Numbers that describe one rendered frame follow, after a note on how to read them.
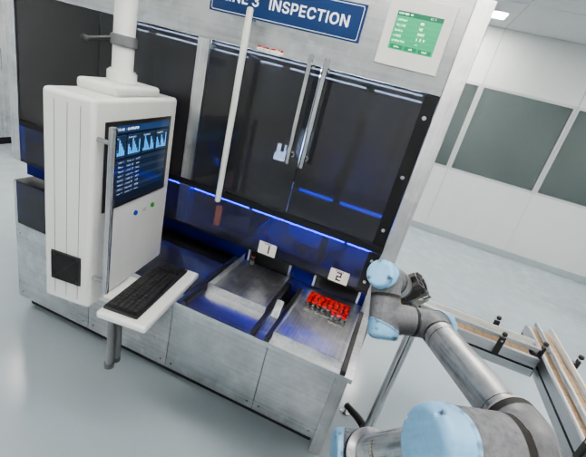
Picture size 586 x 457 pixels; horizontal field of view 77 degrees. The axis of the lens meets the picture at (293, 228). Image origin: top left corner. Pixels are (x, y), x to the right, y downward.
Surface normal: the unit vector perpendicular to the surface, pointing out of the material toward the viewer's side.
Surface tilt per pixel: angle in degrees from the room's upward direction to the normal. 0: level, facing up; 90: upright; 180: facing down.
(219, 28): 90
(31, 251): 90
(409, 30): 90
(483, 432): 18
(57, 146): 90
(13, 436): 0
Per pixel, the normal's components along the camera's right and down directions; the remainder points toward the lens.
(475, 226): -0.33, 0.29
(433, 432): -0.94, -0.26
